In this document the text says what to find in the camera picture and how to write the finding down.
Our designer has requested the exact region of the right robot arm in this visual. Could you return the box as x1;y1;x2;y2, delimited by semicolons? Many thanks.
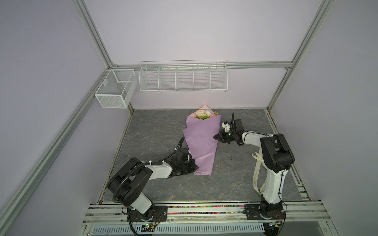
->
214;116;295;220

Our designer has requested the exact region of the cream rose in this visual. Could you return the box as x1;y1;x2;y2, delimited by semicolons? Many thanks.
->
195;109;208;120

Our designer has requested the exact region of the pink purple wrapping paper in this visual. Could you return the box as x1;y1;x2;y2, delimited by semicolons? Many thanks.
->
183;105;221;176

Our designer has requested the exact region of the cream printed ribbon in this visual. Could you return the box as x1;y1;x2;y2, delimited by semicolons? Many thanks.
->
252;147;271;197

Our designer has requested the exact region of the small white mesh basket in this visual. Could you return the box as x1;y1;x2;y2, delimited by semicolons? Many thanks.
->
95;69;137;109

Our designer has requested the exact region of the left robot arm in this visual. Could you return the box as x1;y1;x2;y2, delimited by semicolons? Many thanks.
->
106;137;198;221

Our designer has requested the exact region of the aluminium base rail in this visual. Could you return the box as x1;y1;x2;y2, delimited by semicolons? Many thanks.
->
79;202;338;236

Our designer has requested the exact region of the long white wire basket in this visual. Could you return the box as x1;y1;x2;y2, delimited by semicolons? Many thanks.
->
139;60;228;92

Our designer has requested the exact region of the pink spray rose stem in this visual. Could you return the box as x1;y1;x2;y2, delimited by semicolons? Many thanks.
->
210;111;218;117

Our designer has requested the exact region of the white rose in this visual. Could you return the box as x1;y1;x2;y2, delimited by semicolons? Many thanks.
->
204;110;213;118

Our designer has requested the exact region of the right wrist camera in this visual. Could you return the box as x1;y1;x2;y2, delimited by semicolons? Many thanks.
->
221;121;231;133

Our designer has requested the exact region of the aluminium frame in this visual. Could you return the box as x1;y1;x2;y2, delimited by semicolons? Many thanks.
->
0;0;337;228

